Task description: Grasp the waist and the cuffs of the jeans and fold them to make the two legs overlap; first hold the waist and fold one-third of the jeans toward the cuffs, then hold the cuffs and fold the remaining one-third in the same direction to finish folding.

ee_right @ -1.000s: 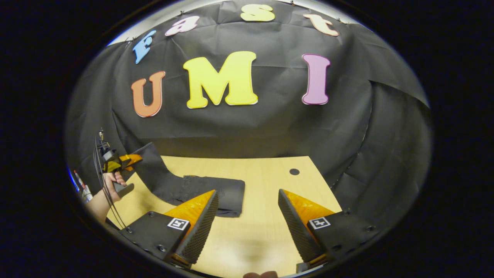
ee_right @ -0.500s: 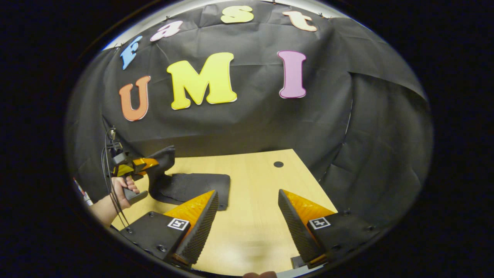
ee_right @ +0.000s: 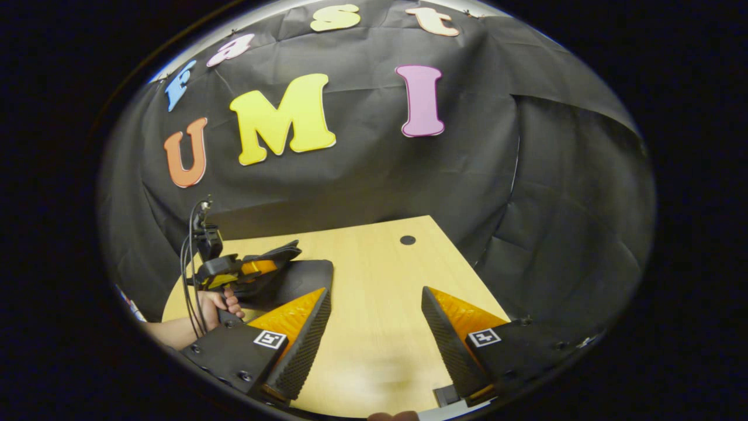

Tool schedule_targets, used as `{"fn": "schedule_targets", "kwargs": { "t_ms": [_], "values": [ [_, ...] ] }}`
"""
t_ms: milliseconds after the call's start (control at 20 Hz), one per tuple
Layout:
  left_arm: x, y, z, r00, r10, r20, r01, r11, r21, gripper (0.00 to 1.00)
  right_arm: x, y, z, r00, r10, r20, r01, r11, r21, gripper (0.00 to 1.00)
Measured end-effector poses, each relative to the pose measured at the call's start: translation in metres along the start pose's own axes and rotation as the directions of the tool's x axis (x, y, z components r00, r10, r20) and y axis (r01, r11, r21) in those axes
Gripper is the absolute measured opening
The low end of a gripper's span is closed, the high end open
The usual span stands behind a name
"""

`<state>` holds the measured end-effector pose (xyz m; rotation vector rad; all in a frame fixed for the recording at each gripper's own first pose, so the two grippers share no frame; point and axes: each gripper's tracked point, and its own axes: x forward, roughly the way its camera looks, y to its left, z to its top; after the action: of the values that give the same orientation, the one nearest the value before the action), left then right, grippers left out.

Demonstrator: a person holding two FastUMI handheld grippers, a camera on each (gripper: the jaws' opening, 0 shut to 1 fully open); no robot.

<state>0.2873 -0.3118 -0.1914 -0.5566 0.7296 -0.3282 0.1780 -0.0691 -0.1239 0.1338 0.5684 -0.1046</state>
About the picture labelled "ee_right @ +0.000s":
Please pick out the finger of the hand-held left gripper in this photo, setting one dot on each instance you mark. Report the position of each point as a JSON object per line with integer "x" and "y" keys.
{"x": 274, "y": 252}
{"x": 257, "y": 268}

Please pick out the black backdrop cloth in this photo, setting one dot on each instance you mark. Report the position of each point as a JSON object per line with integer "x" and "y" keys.
{"x": 380, "y": 175}

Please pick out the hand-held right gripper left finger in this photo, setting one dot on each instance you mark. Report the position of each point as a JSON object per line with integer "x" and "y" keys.
{"x": 307, "y": 351}

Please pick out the dark blue jeans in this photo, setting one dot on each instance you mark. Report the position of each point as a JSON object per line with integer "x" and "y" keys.
{"x": 304, "y": 278}

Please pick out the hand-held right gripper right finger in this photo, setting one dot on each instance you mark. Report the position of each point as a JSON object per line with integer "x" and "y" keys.
{"x": 450, "y": 351}

